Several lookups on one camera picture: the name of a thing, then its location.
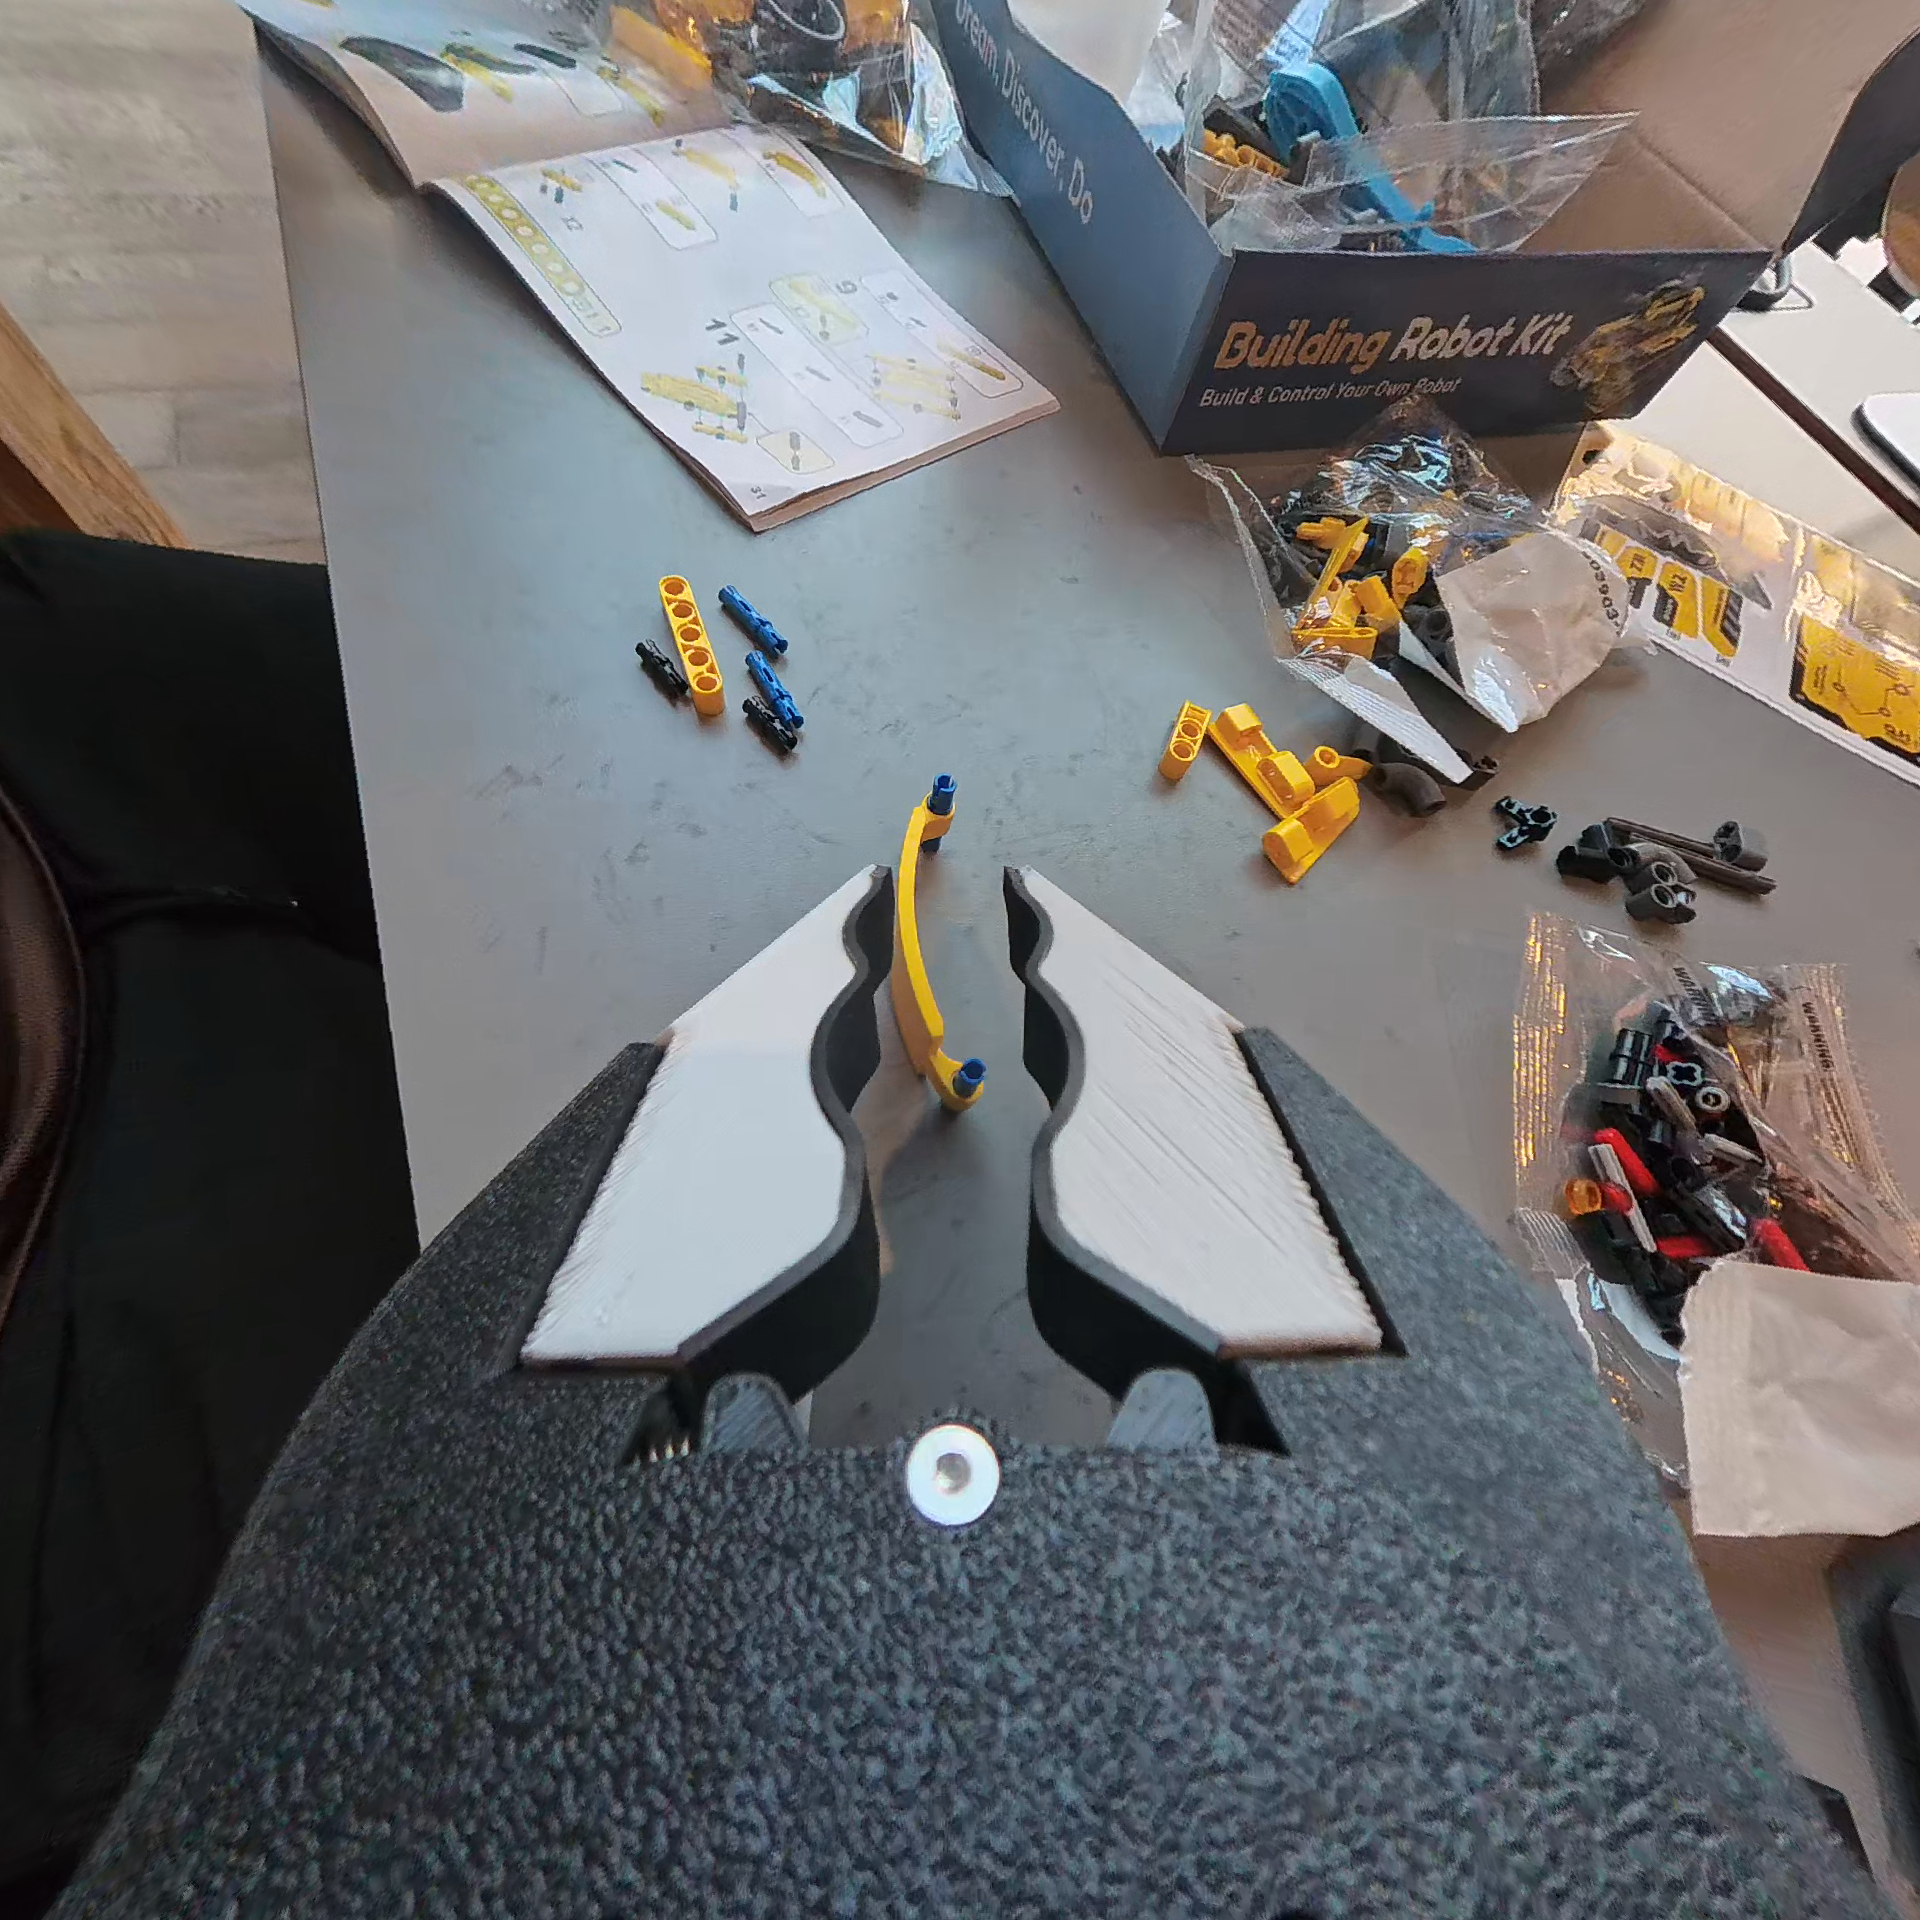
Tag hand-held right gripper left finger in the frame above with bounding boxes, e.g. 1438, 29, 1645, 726
518, 863, 899, 1404

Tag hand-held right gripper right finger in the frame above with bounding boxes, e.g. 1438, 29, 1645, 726
1000, 863, 1386, 1413

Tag black perforated block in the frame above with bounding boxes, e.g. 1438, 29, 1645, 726
1832, 1529, 1920, 1816

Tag blue cardboard kit box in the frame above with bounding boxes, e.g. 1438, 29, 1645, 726
930, 0, 1920, 455

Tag person's brown shirt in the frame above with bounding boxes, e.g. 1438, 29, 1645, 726
0, 779, 85, 1322

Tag open instruction booklet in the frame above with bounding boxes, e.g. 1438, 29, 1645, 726
241, 0, 1060, 534

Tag yellow curved liftarm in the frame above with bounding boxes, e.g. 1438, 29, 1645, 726
1209, 704, 1322, 820

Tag clear bag of yellow beams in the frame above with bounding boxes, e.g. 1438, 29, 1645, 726
606, 0, 993, 184

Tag yellow five-hole beam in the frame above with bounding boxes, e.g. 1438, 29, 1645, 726
659, 575, 729, 720

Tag yellow panel brick blue pin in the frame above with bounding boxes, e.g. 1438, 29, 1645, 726
894, 774, 989, 1112

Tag yellow pin connector block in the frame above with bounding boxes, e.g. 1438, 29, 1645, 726
1263, 779, 1362, 884

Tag clear bag black red parts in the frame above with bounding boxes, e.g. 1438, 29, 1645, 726
1512, 909, 1920, 1540

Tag person's black pants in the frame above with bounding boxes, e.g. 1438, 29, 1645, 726
0, 533, 424, 1920

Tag sticker sheet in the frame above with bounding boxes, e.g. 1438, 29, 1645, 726
1551, 428, 1920, 783

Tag clear bag of small pins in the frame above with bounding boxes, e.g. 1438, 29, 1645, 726
1192, 396, 1652, 783

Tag large white label parts bag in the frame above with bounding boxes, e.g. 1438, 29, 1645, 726
1125, 0, 1639, 257

